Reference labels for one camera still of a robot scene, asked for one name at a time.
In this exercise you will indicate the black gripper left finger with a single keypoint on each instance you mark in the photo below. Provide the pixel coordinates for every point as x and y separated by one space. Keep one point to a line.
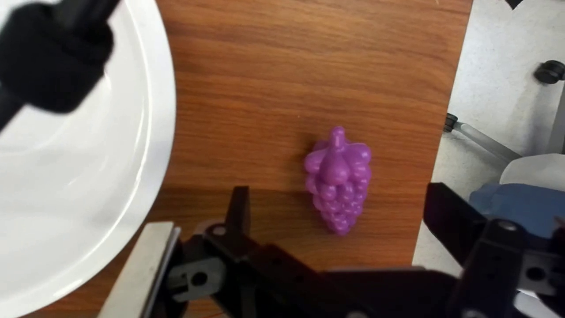
250 275

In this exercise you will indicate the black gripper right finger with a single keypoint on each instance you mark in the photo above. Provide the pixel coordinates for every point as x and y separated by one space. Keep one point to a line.
485 249

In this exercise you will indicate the white bowl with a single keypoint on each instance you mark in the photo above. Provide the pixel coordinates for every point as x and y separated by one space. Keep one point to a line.
76 187

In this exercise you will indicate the blue white cloth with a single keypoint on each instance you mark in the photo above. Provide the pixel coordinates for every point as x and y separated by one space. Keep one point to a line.
540 210

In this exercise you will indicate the purple toy grapes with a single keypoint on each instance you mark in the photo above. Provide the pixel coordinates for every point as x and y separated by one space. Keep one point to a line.
337 175

